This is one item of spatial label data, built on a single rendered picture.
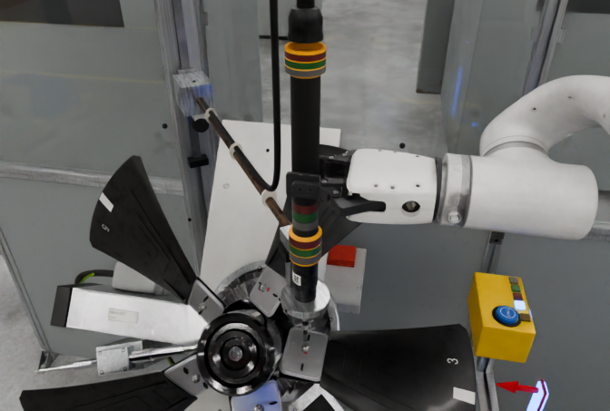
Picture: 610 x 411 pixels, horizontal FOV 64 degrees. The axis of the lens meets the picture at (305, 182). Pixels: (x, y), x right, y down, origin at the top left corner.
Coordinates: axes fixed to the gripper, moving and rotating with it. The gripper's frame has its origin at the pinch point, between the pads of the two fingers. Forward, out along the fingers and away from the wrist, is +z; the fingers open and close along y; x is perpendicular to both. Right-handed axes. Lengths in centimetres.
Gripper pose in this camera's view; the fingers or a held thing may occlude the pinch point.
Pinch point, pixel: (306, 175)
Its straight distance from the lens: 59.4
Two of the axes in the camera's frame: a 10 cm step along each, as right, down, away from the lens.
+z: -9.8, -1.0, 1.5
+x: 0.1, -8.5, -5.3
